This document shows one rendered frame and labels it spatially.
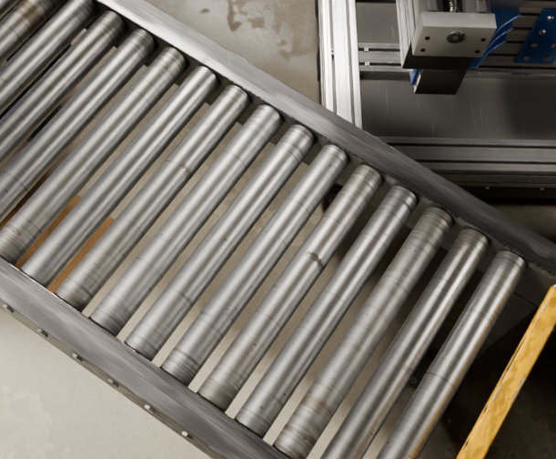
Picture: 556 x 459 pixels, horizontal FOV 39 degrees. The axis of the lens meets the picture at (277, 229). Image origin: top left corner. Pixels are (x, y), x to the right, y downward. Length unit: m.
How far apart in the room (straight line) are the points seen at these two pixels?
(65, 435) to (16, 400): 0.15
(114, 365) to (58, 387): 0.85
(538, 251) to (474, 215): 0.11
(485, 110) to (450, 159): 0.19
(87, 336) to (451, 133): 1.18
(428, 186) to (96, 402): 1.04
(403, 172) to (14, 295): 0.62
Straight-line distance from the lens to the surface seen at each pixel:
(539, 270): 1.26
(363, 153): 1.26
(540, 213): 2.24
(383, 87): 2.05
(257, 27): 2.39
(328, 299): 1.15
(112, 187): 1.23
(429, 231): 1.22
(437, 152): 1.96
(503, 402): 1.15
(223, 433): 1.10
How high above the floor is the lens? 1.89
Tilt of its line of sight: 67 degrees down
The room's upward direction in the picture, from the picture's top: 8 degrees clockwise
